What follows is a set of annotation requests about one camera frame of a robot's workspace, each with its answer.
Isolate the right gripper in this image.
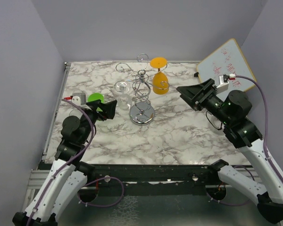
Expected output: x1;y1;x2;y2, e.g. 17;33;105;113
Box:
177;77;232;125

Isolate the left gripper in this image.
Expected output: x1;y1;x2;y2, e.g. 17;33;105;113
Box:
80;99;117;143

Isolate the clear wine glass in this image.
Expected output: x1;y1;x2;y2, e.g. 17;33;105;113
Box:
69;108;83;118
114;81;132;110
72;89;86;96

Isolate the orange plastic wine glass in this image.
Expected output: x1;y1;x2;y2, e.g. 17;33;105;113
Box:
150;57;169;95

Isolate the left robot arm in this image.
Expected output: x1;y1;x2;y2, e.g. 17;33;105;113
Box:
12;99;117;226

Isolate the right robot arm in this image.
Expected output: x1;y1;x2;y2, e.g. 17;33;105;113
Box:
176;79;283;224

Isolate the green plastic wine glass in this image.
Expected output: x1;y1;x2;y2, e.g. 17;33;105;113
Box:
87;93;105;112

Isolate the chrome wine glass rack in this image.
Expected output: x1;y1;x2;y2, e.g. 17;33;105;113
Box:
116;53;168;126

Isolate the clear tape roll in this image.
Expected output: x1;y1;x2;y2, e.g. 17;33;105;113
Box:
208;114;224;136

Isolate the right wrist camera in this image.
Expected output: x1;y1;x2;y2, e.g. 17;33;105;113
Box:
216;73;236;94

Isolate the whiteboard with yellow frame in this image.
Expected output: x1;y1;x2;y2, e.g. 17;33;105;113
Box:
196;38;256;84

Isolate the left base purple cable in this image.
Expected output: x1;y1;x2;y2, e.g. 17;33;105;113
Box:
77;177;125;208

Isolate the black front table rail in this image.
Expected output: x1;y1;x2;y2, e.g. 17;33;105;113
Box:
75;160;225;202

